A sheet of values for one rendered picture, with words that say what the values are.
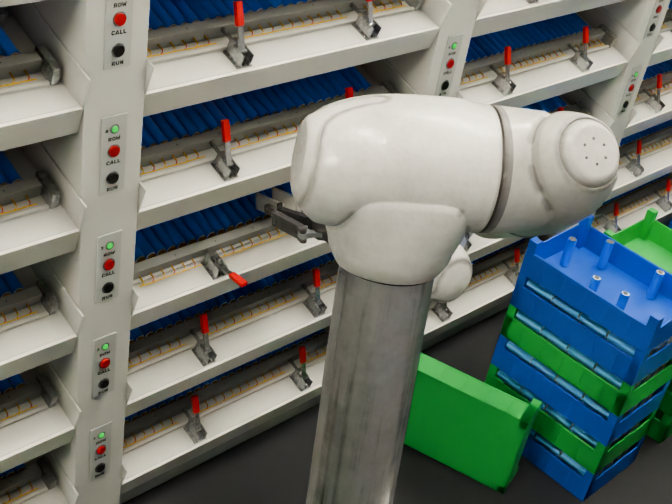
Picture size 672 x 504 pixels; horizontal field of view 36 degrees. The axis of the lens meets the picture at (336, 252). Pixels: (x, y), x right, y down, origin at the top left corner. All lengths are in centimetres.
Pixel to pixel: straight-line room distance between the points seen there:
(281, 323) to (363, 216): 100
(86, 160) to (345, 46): 48
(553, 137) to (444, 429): 123
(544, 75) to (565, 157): 124
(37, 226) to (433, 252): 66
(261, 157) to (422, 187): 75
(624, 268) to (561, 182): 121
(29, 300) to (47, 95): 36
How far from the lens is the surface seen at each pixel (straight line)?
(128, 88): 143
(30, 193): 152
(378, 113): 100
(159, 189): 159
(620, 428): 216
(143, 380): 182
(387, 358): 108
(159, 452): 197
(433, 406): 214
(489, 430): 212
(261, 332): 195
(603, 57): 242
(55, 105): 140
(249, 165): 168
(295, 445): 218
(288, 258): 184
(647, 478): 238
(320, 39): 168
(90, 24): 136
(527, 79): 220
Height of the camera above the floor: 153
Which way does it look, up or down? 34 degrees down
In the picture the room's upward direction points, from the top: 11 degrees clockwise
